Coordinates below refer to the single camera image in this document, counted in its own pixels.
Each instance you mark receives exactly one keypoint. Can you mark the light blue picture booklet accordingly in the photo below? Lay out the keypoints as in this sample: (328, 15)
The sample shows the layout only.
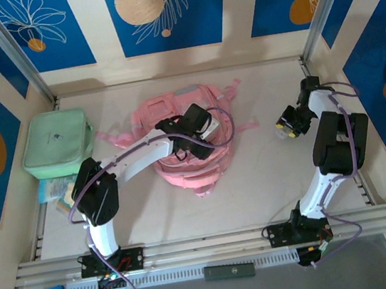
(50, 191)

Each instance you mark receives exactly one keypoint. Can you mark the pink school backpack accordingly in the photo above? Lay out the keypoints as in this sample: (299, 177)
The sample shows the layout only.
(190, 173)

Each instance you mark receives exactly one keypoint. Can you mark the aluminium frame post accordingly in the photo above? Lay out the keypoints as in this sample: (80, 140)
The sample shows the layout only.
(324, 7)
(14, 51)

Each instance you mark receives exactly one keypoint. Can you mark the mint green zip bag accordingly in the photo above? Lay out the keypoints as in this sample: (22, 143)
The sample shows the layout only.
(56, 142)

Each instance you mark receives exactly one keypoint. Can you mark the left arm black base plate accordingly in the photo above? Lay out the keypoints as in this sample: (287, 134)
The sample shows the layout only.
(133, 258)

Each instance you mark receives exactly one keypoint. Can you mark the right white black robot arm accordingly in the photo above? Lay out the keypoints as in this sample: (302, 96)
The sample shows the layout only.
(337, 146)

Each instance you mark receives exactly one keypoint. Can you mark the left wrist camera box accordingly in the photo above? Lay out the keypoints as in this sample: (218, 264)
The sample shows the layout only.
(210, 129)

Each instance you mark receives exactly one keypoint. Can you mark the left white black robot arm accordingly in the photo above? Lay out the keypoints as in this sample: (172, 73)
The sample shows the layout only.
(137, 159)

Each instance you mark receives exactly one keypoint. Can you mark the aluminium front rail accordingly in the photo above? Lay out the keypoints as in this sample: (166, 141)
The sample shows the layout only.
(207, 246)

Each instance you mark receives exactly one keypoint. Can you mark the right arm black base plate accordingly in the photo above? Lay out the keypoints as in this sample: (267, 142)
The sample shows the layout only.
(279, 234)

